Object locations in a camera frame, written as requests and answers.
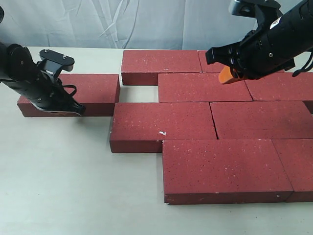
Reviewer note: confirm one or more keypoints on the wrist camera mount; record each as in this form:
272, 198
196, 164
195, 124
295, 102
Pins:
264, 11
53, 62

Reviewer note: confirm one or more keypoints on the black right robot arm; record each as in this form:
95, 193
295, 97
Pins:
300, 9

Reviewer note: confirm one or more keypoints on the middle row red brick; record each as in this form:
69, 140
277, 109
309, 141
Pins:
262, 120

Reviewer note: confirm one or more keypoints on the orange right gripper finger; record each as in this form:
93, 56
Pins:
230, 75

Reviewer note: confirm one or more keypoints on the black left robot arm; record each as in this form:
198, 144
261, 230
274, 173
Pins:
15, 60

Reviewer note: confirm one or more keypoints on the white backdrop curtain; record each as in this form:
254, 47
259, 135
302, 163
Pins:
131, 24

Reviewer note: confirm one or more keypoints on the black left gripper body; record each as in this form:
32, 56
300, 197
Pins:
47, 93

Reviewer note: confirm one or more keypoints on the right second row brick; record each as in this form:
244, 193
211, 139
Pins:
281, 86

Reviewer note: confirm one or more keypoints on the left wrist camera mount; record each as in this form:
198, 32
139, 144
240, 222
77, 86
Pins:
53, 62

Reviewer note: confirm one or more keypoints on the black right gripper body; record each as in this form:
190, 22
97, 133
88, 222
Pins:
287, 37

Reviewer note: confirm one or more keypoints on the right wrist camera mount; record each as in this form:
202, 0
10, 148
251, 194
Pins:
264, 11

